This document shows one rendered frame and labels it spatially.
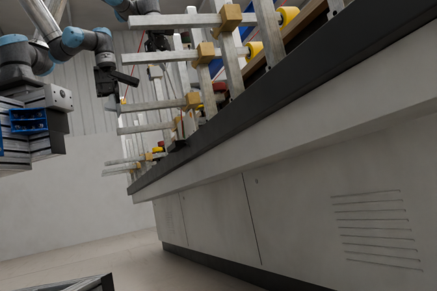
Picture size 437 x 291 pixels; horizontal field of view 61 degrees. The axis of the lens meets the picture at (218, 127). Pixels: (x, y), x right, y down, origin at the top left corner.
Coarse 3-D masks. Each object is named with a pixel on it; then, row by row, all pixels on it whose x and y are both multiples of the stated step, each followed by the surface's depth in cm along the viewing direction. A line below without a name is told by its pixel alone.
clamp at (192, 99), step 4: (192, 92) 151; (196, 92) 152; (188, 96) 150; (192, 96) 151; (196, 96) 151; (188, 100) 150; (192, 100) 150; (196, 100) 151; (188, 104) 151; (192, 104) 150; (196, 104) 151; (184, 108) 157; (188, 108) 156
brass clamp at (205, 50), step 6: (204, 42) 130; (210, 42) 130; (198, 48) 130; (204, 48) 129; (210, 48) 130; (198, 54) 131; (204, 54) 128; (210, 54) 129; (198, 60) 132; (204, 60) 133; (210, 60) 134; (192, 66) 140
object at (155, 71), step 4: (152, 68) 208; (156, 68) 209; (160, 68) 209; (152, 72) 207; (156, 72) 208; (160, 72) 209; (148, 76) 213; (152, 76) 207; (156, 76) 208; (160, 76) 209; (152, 80) 212
